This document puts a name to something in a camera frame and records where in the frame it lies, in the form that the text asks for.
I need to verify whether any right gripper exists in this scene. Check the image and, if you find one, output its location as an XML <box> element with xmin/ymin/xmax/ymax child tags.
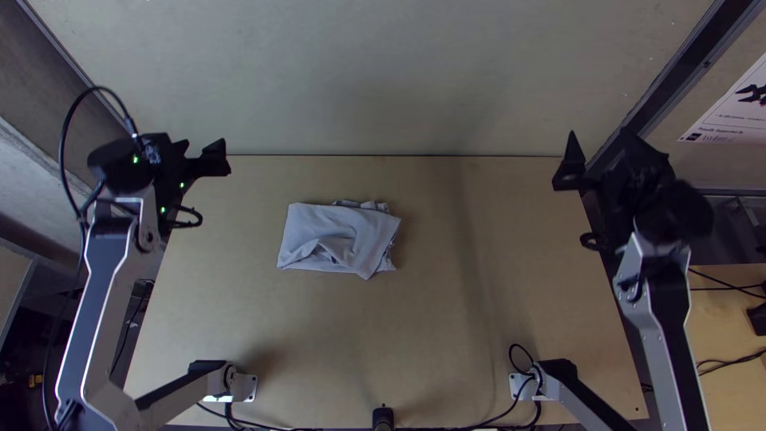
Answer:
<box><xmin>551</xmin><ymin>128</ymin><xmax>678</xmax><ymax>208</ymax></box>

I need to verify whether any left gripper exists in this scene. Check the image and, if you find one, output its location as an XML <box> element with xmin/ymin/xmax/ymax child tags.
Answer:
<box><xmin>155</xmin><ymin>133</ymin><xmax>232</xmax><ymax>181</ymax></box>

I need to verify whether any grey t-shirt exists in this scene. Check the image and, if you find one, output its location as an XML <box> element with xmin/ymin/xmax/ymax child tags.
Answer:
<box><xmin>276</xmin><ymin>199</ymin><xmax>402</xmax><ymax>281</ymax></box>

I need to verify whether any white paper poster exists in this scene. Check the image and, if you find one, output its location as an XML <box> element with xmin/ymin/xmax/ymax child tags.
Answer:
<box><xmin>677</xmin><ymin>50</ymin><xmax>766</xmax><ymax>147</ymax></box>

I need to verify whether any small black device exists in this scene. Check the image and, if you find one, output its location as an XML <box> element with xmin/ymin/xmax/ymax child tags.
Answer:
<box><xmin>746</xmin><ymin>301</ymin><xmax>766</xmax><ymax>337</ymax></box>

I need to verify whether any pale wooden side desk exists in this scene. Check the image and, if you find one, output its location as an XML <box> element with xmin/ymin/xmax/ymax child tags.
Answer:
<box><xmin>685</xmin><ymin>263</ymin><xmax>766</xmax><ymax>431</ymax></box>

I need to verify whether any black cable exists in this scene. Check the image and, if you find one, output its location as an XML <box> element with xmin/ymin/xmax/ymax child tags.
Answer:
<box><xmin>170</xmin><ymin>204</ymin><xmax>204</xmax><ymax>230</ymax></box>
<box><xmin>689</xmin><ymin>283</ymin><xmax>766</xmax><ymax>293</ymax></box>
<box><xmin>40</xmin><ymin>86</ymin><xmax>142</xmax><ymax>429</ymax></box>
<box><xmin>696</xmin><ymin>350</ymin><xmax>766</xmax><ymax>378</ymax></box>
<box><xmin>454</xmin><ymin>342</ymin><xmax>544</xmax><ymax>431</ymax></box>
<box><xmin>578</xmin><ymin>231</ymin><xmax>609</xmax><ymax>253</ymax></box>
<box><xmin>195</xmin><ymin>401</ymin><xmax>312</xmax><ymax>431</ymax></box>
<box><xmin>688</xmin><ymin>267</ymin><xmax>766</xmax><ymax>300</ymax></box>

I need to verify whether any dark metal partition post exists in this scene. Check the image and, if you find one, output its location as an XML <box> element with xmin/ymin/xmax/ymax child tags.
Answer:
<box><xmin>583</xmin><ymin>0</ymin><xmax>766</xmax><ymax>180</ymax></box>

